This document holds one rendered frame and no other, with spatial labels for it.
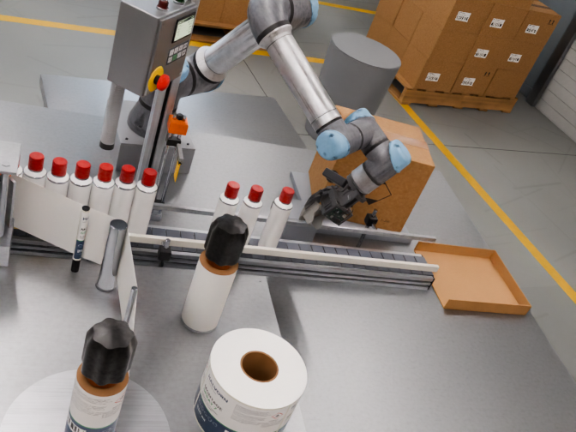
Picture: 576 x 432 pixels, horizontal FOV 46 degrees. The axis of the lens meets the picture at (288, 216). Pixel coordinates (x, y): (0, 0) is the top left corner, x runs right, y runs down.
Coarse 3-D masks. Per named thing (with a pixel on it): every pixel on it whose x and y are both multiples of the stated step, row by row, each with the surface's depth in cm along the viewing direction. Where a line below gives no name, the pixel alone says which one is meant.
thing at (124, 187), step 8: (128, 168) 163; (120, 176) 163; (128, 176) 162; (120, 184) 164; (128, 184) 164; (120, 192) 164; (128, 192) 164; (112, 200) 167; (120, 200) 165; (128, 200) 166; (112, 208) 168; (120, 208) 167; (128, 208) 168; (112, 216) 169; (120, 216) 168; (128, 216) 170
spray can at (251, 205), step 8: (256, 184) 175; (256, 192) 172; (248, 200) 175; (256, 200) 174; (240, 208) 177; (248, 208) 175; (256, 208) 175; (240, 216) 177; (248, 216) 176; (256, 216) 177; (248, 224) 177; (248, 240) 182
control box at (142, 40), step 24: (144, 0) 145; (168, 0) 149; (120, 24) 144; (144, 24) 142; (168, 24) 144; (120, 48) 146; (144, 48) 144; (168, 48) 149; (120, 72) 149; (144, 72) 147; (168, 72) 156
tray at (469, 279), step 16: (432, 256) 220; (448, 256) 223; (464, 256) 226; (480, 256) 229; (496, 256) 227; (432, 272) 213; (448, 272) 216; (464, 272) 219; (480, 272) 222; (496, 272) 225; (448, 288) 209; (464, 288) 212; (480, 288) 215; (496, 288) 218; (512, 288) 218; (448, 304) 200; (464, 304) 202; (480, 304) 203; (496, 304) 205; (512, 304) 207; (528, 304) 210
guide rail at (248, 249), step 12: (132, 240) 171; (144, 240) 172; (156, 240) 173; (180, 240) 175; (192, 240) 176; (252, 252) 182; (264, 252) 183; (276, 252) 184; (288, 252) 185; (300, 252) 187; (312, 252) 188; (360, 264) 194; (372, 264) 195; (384, 264) 196; (396, 264) 197; (408, 264) 198; (420, 264) 200; (432, 264) 202
